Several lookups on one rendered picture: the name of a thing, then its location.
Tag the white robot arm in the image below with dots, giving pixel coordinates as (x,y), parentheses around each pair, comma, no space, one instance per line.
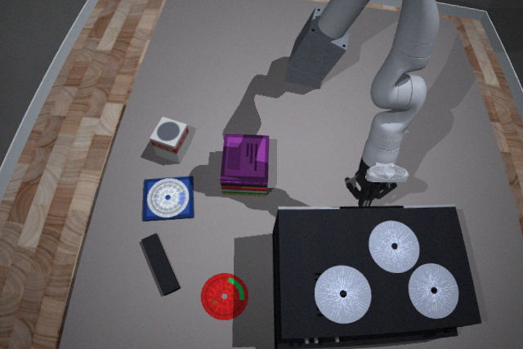
(392,88)

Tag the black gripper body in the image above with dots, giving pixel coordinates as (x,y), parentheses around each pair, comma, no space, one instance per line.
(361,177)

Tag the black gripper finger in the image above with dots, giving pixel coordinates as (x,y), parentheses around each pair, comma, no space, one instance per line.
(361,195)
(375,193)

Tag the red cd with green label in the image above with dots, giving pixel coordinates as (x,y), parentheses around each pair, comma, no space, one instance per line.
(215,305)

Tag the black flat bar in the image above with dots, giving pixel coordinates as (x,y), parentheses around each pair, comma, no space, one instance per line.
(160,264)

